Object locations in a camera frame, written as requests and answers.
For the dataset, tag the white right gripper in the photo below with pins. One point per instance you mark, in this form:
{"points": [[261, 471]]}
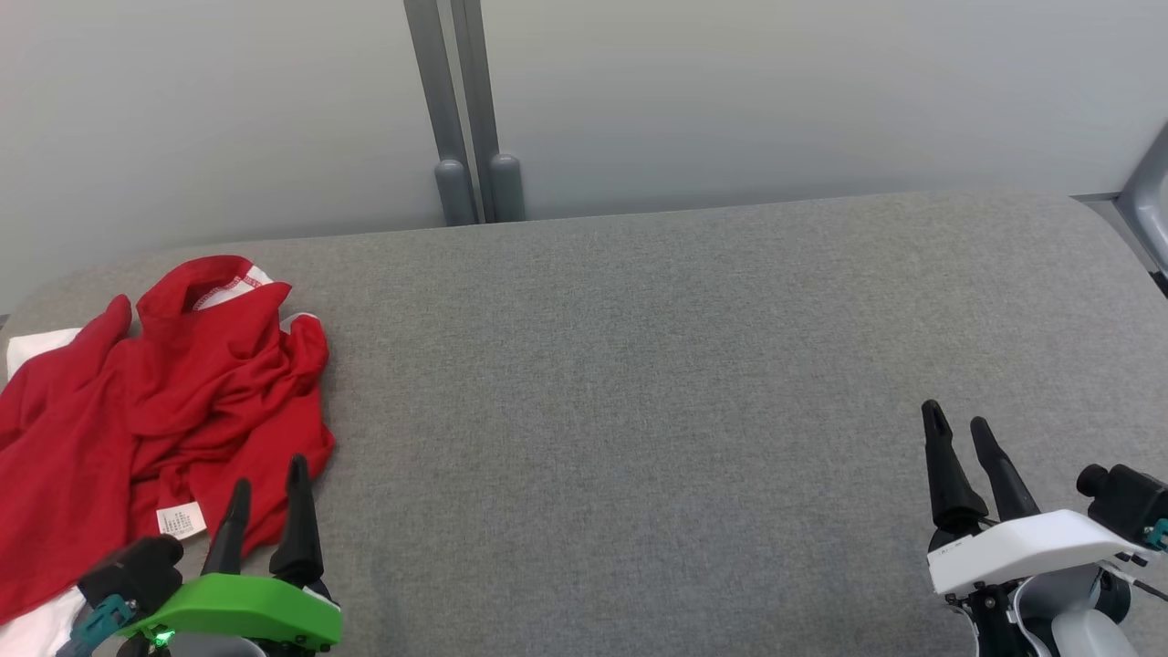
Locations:
{"points": [[1022, 547]]}

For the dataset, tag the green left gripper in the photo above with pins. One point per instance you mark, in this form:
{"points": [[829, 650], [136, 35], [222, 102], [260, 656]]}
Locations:
{"points": [[246, 607]]}

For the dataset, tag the red shirt with white band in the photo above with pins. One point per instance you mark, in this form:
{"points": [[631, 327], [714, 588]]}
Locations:
{"points": [[210, 392]]}

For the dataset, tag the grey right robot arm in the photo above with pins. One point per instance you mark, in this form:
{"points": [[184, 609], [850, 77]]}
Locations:
{"points": [[1077, 630]]}

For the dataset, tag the grey metal partition end leg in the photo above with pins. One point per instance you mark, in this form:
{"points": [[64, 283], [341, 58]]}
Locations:
{"points": [[1152, 201]]}

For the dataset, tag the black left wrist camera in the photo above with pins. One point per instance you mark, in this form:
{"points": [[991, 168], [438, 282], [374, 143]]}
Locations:
{"points": [[137, 566]]}

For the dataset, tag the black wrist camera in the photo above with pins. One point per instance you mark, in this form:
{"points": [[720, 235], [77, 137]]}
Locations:
{"points": [[1127, 502], [137, 566]]}

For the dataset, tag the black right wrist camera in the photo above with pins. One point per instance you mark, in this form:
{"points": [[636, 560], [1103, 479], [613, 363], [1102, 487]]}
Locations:
{"points": [[1127, 502]]}

